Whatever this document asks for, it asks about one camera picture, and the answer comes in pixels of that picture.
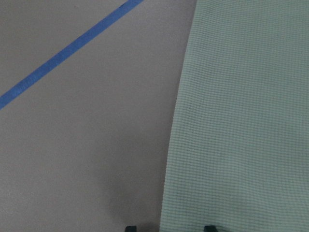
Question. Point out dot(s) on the brown paper table cover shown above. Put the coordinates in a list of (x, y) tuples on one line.
[(84, 149)]

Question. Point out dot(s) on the olive green long-sleeve shirt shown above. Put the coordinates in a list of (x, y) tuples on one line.
[(238, 154)]

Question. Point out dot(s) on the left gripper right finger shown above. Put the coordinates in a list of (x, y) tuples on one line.
[(210, 228)]

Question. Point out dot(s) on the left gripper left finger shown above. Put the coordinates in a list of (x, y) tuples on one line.
[(131, 229)]

